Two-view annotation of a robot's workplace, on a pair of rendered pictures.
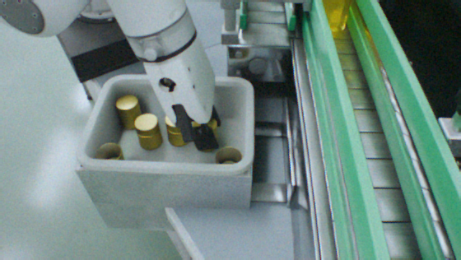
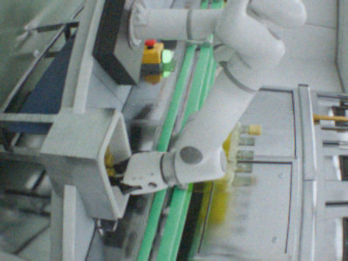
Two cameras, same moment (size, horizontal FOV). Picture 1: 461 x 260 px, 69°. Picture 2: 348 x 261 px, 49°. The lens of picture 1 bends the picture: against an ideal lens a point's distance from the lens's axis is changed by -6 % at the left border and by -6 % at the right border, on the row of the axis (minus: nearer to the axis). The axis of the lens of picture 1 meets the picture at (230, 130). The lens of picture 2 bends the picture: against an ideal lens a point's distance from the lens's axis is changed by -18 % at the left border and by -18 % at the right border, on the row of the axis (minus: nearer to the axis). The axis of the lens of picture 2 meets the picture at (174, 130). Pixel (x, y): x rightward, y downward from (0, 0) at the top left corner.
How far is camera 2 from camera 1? 0.92 m
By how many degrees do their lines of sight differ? 52
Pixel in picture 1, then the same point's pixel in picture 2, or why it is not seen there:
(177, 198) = (86, 193)
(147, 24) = (183, 180)
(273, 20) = not seen: hidden behind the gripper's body
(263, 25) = not seen: hidden behind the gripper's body
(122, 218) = (53, 164)
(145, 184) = (94, 184)
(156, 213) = (67, 181)
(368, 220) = not seen: outside the picture
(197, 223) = (79, 206)
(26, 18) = (189, 159)
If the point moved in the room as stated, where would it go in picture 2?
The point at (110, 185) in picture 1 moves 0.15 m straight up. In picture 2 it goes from (86, 170) to (151, 176)
